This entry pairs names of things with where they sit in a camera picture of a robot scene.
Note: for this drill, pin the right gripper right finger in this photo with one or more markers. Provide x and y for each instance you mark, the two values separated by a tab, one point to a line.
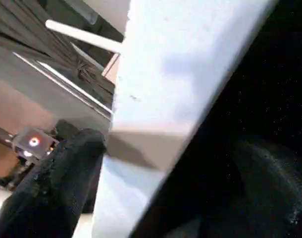
265	198

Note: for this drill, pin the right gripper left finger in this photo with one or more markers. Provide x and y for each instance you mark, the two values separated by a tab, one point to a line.
49	193

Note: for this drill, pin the white plastic table top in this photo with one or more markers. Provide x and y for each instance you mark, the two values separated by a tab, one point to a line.
166	62

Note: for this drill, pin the grey-brown curtain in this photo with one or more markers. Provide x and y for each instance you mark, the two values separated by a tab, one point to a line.
17	24

